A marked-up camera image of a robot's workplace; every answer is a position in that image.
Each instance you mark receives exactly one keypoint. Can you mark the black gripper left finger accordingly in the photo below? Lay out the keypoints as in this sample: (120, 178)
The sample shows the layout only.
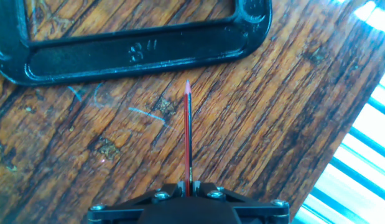
(127, 205)

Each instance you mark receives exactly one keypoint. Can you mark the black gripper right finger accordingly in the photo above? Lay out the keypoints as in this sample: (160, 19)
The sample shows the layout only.
(254, 207)

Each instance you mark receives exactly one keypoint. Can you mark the red pencil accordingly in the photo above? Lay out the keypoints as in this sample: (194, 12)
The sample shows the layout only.
(188, 140)

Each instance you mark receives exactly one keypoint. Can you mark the brown wooden board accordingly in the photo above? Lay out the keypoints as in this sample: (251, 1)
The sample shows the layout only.
(257, 124)

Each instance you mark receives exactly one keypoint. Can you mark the black C-clamp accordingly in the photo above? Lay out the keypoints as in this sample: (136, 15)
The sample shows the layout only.
(179, 49)

